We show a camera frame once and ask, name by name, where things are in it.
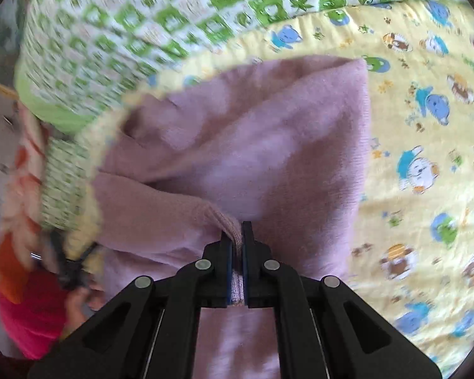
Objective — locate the red cloth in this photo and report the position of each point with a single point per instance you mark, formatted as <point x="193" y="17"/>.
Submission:
<point x="31" y="319"/>

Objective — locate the purple knit sweater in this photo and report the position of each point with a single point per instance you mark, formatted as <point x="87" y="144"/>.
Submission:
<point x="241" y="146"/>

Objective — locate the red and pink floral pillow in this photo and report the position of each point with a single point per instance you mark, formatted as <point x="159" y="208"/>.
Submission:
<point x="23" y="189"/>

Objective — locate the yellow bear print bed sheet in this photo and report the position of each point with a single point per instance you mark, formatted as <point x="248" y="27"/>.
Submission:
<point x="418" y="126"/>

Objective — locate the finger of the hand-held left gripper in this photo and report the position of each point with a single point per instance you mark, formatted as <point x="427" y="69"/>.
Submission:
<point x="85" y="253"/>
<point x="60" y="248"/>

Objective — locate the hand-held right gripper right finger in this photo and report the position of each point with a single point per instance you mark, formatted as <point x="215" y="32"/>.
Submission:
<point x="245" y="284"/>

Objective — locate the person's left hand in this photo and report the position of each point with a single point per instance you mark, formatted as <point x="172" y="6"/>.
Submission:
<point x="78" y="304"/>

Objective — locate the green checkered quilt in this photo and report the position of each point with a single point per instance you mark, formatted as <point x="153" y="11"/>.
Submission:
<point x="142" y="27"/>

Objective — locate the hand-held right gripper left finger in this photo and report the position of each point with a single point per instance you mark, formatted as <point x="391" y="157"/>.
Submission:
<point x="229" y="280"/>

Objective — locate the green checkered pillow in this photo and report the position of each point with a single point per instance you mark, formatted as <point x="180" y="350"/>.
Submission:
<point x="67" y="181"/>

